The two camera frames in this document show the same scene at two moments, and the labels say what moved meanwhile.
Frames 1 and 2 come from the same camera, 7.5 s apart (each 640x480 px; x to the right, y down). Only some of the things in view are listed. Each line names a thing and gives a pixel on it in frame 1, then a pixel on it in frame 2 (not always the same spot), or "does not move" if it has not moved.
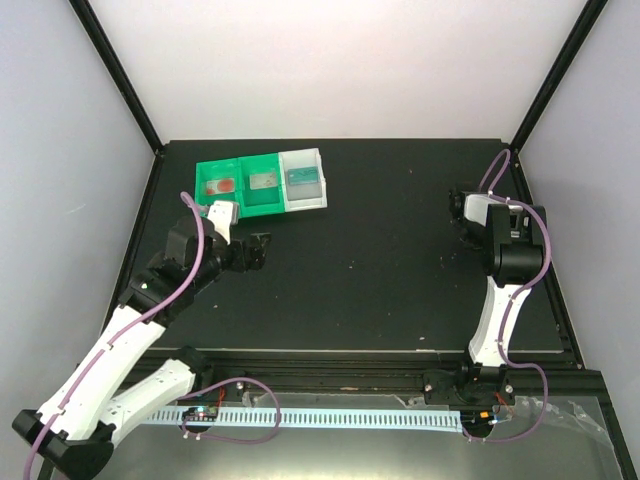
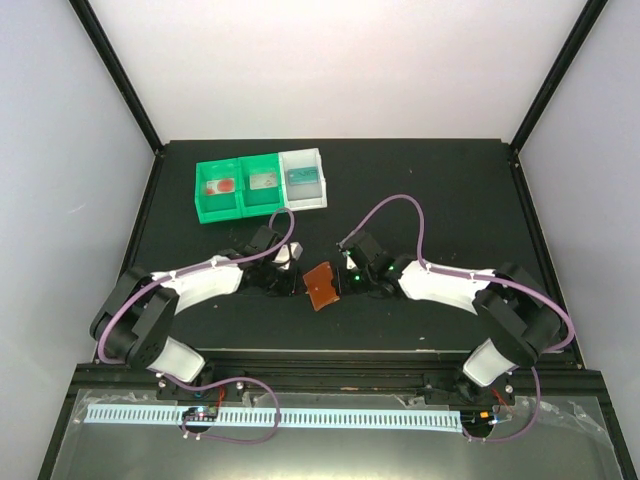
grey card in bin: x=261 y=181 does not move
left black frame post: x=118 y=71 does not move
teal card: x=303 y=175 does not move
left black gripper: x=257 y=254 → x=291 y=287
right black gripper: x=471 y=244 → x=345 y=288
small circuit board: x=201 y=413 does not move
